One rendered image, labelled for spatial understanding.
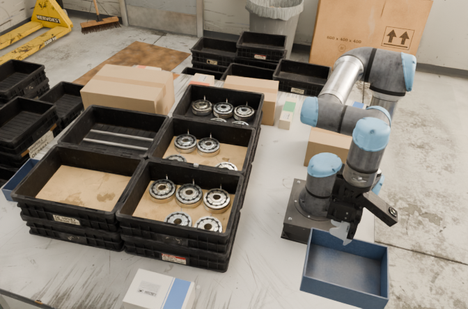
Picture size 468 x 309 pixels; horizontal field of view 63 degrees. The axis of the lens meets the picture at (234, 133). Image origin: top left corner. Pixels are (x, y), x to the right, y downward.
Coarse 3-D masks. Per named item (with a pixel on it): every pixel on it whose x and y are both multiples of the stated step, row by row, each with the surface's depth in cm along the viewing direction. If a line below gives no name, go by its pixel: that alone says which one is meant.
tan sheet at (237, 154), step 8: (176, 136) 179; (224, 144) 176; (168, 152) 170; (176, 152) 170; (192, 152) 171; (224, 152) 171; (232, 152) 172; (240, 152) 172; (192, 160) 167; (200, 160) 167; (208, 160) 167; (216, 160) 167; (224, 160) 167; (232, 160) 168; (240, 160) 168; (240, 168) 164
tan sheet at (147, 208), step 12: (144, 192) 151; (204, 192) 152; (144, 204) 146; (156, 204) 147; (168, 204) 147; (144, 216) 142; (156, 216) 142; (192, 216) 142; (204, 216) 143; (216, 216) 143; (228, 216) 143
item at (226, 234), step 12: (144, 168) 148; (192, 168) 149; (204, 168) 148; (240, 180) 144; (240, 192) 142; (120, 204) 133; (120, 216) 129; (132, 216) 129; (168, 228) 127; (180, 228) 126; (192, 228) 126; (228, 228) 126
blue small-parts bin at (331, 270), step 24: (312, 240) 105; (336, 240) 102; (360, 240) 100; (312, 264) 101; (336, 264) 101; (360, 264) 102; (384, 264) 97; (312, 288) 94; (336, 288) 91; (360, 288) 96; (384, 288) 92
